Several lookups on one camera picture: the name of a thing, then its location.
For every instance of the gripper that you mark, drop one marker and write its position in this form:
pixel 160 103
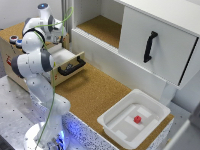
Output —
pixel 58 30

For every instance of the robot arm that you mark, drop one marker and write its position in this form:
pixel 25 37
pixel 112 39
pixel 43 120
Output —
pixel 33 70

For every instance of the wooden drawer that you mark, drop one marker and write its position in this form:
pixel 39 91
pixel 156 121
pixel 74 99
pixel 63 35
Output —
pixel 65 55

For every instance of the wooden drawer box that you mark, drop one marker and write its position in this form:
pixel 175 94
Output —
pixel 13 56

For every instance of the blue button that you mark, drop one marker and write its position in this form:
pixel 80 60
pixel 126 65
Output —
pixel 19 42

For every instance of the red button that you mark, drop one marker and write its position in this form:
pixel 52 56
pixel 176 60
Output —
pixel 13 38

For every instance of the white cabinet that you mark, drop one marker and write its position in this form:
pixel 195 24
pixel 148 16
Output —
pixel 100 56

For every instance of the white sliding door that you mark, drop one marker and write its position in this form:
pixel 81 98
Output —
pixel 166 50

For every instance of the white plastic box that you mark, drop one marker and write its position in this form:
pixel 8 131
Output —
pixel 116 128

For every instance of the pink block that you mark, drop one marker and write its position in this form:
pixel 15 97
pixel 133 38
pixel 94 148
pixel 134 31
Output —
pixel 137 119

